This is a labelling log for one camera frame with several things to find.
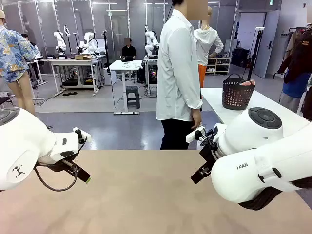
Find person's right hand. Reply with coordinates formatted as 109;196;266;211
192;108;203;130

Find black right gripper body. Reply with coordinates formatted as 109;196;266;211
199;143;220;169

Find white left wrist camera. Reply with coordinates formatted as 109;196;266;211
73;127;92;143

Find person in white shirt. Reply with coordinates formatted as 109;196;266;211
156;0;208;151

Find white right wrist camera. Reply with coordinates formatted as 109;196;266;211
185;126;206;143

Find seated person in black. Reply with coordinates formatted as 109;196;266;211
121;38;137;60

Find white robot workstation desk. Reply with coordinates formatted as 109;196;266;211
143;55;159;97

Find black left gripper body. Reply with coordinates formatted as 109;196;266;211
36;153;79;172

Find black folding chair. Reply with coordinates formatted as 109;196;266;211
0;91;16;109

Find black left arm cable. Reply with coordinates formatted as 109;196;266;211
33;165;78;192

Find black bags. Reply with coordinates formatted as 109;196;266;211
231;47;250;68

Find black stand with white top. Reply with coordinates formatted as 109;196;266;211
243;27;265;80

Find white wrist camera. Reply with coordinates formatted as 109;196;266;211
185;126;206;143
73;127;92;143

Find wooden shoe shelf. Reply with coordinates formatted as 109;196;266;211
206;56;232;76

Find white standing desk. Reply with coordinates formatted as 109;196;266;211
109;59;144;115

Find white side table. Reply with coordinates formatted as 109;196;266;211
200;87;312;125

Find black right arm cable sleeve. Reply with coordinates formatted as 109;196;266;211
240;176;312;211

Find black perforated laundry basket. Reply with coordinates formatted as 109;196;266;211
222;73;256;111

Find long white workbench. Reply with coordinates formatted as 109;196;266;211
41;57;101;97

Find black camera tripod pole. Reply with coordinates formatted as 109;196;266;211
102;30;111;69

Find grey plastic stool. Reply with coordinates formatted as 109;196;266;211
125;85;141;109

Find mannequin in white hoodie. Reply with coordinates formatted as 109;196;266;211
194;6;224;88

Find mannequin in floral shirt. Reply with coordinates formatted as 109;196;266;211
0;9;41;115

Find person's right forearm white sleeve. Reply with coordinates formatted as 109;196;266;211
180;73;204;111

